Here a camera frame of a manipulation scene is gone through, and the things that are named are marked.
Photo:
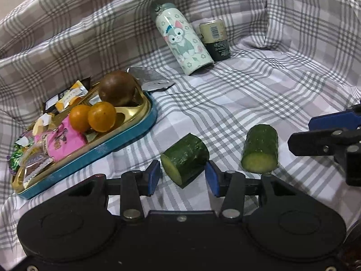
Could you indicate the blue and gold tin tray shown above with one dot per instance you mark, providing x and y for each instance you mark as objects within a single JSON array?
[{"x": 84, "y": 158}]

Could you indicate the pink snack packet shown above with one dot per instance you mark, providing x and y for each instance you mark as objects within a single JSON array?
[{"x": 65, "y": 142}]

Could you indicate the cartoon print water bottle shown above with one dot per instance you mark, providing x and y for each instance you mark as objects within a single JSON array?
[{"x": 183, "y": 45}]

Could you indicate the clear wrapped biscuit packet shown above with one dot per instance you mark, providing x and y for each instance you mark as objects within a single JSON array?
[{"x": 35, "y": 165}]

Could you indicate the black snack packet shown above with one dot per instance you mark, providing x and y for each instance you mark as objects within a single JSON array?
[{"x": 56, "y": 97}]

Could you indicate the silver foil packet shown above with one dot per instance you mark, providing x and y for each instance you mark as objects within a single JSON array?
[{"x": 152, "y": 77}]

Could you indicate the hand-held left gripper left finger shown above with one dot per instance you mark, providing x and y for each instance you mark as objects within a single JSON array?
[{"x": 154, "y": 175}]

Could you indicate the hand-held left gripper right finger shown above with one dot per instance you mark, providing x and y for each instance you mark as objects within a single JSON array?
[{"x": 212, "y": 182}]

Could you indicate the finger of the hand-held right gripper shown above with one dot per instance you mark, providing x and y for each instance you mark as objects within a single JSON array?
[
  {"x": 332, "y": 121},
  {"x": 310, "y": 144}
]

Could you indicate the brown round fruit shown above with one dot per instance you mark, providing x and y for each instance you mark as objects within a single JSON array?
[{"x": 118, "y": 87}]

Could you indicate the small orange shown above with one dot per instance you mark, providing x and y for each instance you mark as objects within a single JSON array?
[
  {"x": 102, "y": 117},
  {"x": 78, "y": 118}
]

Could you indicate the white candy wrapper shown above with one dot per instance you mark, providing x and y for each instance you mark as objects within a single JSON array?
[{"x": 42, "y": 122}]

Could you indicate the green foil candy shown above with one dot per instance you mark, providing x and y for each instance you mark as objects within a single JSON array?
[{"x": 17, "y": 155}]

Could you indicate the cut cucumber piece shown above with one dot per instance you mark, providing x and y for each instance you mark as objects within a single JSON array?
[
  {"x": 184, "y": 161},
  {"x": 261, "y": 152}
]

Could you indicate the yellow snack packet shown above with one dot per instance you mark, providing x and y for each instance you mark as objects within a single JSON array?
[{"x": 70, "y": 96}]

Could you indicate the plaid blanket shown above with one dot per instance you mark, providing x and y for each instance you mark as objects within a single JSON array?
[{"x": 239, "y": 96}]

